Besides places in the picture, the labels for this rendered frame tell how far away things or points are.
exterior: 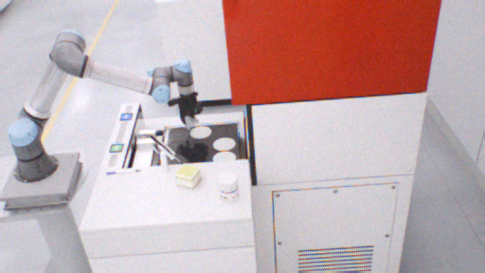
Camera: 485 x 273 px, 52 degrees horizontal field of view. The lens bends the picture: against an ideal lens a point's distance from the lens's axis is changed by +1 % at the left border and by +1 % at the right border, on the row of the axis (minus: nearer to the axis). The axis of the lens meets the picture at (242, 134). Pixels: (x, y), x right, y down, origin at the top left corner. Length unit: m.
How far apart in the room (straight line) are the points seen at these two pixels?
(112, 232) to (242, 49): 0.80
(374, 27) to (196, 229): 0.96
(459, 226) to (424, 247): 0.30
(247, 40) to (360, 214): 0.99
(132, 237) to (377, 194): 1.07
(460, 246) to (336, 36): 1.72
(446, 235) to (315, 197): 1.18
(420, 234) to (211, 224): 1.65
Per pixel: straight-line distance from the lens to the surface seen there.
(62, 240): 2.57
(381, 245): 2.49
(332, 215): 2.29
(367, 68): 1.89
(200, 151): 2.22
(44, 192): 2.25
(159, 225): 1.81
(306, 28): 1.77
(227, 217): 1.78
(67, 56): 2.05
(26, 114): 2.34
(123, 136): 2.32
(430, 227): 3.20
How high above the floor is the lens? 2.19
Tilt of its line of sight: 34 degrees down
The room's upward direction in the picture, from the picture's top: 5 degrees counter-clockwise
